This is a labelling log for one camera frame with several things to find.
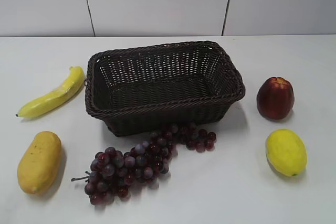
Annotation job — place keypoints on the purple grape bunch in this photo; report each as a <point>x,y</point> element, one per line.
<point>112,172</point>

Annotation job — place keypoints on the yellow lemon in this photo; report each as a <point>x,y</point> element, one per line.
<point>286,152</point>

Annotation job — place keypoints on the dark brown woven basket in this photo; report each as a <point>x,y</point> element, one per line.
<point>136,90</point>

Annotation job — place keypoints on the yellow banana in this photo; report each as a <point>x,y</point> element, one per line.
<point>55,98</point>

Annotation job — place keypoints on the orange yellow mango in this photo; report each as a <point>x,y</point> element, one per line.
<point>39,165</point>

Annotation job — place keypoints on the red apple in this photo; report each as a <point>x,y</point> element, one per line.
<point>275,98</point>

